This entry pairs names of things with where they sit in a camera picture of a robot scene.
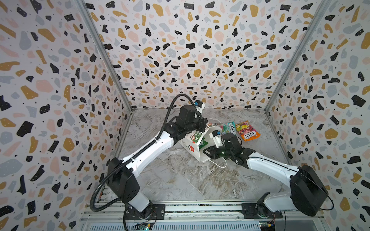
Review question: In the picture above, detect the green mango tea candy bag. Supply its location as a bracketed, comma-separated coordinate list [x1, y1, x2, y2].
[191, 131, 208, 149]

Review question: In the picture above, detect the teal berry mint candy bag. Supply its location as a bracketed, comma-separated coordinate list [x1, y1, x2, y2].
[219, 122, 237, 135]

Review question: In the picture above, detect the white floral paper bag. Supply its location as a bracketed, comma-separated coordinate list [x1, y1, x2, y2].
[180, 123, 227, 168]

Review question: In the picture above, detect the orange fruit candy bag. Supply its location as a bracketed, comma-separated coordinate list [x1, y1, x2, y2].
[236, 121, 260, 141]

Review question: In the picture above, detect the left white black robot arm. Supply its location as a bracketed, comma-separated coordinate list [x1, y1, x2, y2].
[107, 101, 208, 214]

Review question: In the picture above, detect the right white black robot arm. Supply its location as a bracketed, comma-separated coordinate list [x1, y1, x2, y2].
[203, 131, 329, 218]

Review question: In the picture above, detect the right green circuit board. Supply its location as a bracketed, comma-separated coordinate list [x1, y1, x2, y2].
[259, 221, 275, 231]

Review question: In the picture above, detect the green circuit board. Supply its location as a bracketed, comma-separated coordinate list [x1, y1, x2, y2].
[259, 221, 275, 231]
[133, 223, 153, 231]

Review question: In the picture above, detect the left green circuit board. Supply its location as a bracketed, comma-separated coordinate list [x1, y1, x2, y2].
[133, 223, 153, 231]

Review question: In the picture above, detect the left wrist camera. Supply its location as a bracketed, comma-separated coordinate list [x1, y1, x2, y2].
[194, 100, 206, 114]

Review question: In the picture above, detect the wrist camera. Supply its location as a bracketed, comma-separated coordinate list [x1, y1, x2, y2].
[211, 130, 223, 148]
[194, 100, 206, 114]

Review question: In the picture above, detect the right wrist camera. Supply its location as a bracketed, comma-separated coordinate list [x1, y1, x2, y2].
[211, 130, 223, 148]

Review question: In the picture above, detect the black corrugated cable conduit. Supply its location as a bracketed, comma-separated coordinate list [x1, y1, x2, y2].
[89, 93, 197, 213]

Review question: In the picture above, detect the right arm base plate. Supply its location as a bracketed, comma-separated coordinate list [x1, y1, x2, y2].
[241, 203, 283, 219]

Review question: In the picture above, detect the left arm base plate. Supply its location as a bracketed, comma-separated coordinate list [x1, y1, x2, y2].
[125, 202, 166, 221]

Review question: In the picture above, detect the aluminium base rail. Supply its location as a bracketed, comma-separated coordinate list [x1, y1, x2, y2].
[77, 201, 330, 231]

